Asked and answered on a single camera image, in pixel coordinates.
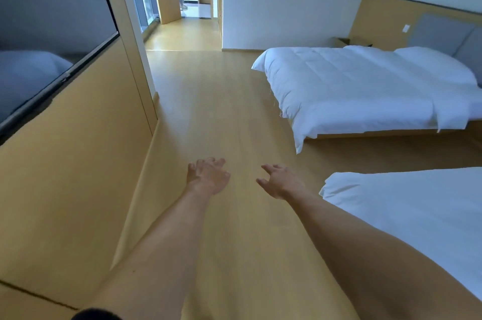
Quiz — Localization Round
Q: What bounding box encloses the person's left hand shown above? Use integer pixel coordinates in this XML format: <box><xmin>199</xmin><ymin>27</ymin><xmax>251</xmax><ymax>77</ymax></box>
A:
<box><xmin>187</xmin><ymin>157</ymin><xmax>231</xmax><ymax>196</ymax></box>

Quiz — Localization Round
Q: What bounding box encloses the person's right hand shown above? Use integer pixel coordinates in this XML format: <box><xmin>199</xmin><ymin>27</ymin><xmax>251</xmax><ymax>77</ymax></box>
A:
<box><xmin>256</xmin><ymin>164</ymin><xmax>309</xmax><ymax>202</ymax></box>

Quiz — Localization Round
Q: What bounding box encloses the brown cardboard box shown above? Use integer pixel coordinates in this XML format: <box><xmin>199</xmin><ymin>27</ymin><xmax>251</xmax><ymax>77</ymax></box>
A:
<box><xmin>334</xmin><ymin>36</ymin><xmax>374</xmax><ymax>48</ymax></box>

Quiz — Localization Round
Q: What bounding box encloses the person's left forearm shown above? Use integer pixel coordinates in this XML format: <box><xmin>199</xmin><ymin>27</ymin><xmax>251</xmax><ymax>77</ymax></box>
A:
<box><xmin>84</xmin><ymin>186</ymin><xmax>211</xmax><ymax>320</ymax></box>

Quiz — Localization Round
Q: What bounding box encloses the person's right forearm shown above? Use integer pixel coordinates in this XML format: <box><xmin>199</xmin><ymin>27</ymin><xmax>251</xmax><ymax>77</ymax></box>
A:
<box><xmin>288</xmin><ymin>191</ymin><xmax>482</xmax><ymax>320</ymax></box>

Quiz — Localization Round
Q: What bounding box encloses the white bed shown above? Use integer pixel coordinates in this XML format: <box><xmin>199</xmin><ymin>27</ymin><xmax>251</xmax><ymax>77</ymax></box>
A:
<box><xmin>251</xmin><ymin>45</ymin><xmax>482</xmax><ymax>155</ymax></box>
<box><xmin>319</xmin><ymin>167</ymin><xmax>482</xmax><ymax>301</ymax></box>

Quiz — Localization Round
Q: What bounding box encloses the black t-shirt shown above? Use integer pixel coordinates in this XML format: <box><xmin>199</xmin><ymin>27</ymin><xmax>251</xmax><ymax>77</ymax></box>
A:
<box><xmin>71</xmin><ymin>307</ymin><xmax>123</xmax><ymax>320</ymax></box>

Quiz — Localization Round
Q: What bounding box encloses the white pillow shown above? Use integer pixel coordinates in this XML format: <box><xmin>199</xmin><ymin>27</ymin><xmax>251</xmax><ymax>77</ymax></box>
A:
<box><xmin>393</xmin><ymin>46</ymin><xmax>478</xmax><ymax>85</ymax></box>

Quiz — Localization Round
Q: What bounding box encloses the grey headboard panel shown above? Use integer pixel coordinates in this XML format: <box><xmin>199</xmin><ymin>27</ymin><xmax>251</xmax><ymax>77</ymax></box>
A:
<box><xmin>408</xmin><ymin>13</ymin><xmax>476</xmax><ymax>57</ymax></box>
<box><xmin>453</xmin><ymin>26</ymin><xmax>482</xmax><ymax>87</ymax></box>

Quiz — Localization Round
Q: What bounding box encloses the black television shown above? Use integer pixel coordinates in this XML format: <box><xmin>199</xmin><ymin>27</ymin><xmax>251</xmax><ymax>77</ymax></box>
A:
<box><xmin>0</xmin><ymin>0</ymin><xmax>120</xmax><ymax>143</ymax></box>

